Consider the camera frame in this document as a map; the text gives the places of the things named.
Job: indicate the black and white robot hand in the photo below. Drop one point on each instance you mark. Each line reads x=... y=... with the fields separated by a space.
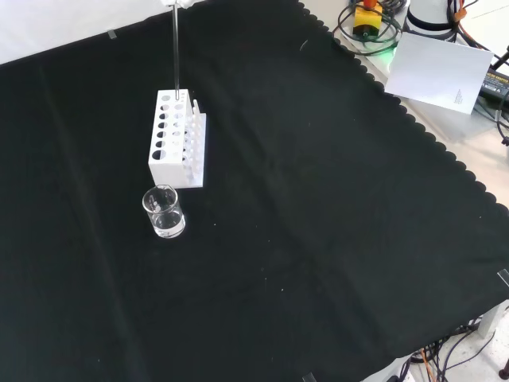
x=183 y=3

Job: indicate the clear glass rod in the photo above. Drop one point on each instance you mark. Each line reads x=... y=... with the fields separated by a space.
x=175 y=51

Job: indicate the white test tube rack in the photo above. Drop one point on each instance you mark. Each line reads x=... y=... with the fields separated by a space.
x=163 y=175

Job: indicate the yellow stop button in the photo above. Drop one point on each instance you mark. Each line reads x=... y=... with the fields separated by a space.
x=367 y=18

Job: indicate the black cloth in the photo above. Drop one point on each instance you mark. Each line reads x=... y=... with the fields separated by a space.
x=278 y=199

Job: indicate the clear glass beaker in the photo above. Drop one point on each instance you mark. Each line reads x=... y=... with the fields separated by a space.
x=167 y=227

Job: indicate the pale board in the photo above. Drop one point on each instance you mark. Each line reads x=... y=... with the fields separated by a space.
x=433 y=71

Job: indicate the black tripod leg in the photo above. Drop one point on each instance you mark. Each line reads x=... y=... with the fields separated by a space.
x=502 y=59

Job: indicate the black power adapter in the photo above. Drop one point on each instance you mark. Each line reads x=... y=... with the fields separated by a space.
x=497 y=83

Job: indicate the grey table leg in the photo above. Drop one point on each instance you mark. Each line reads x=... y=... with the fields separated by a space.
x=495 y=318

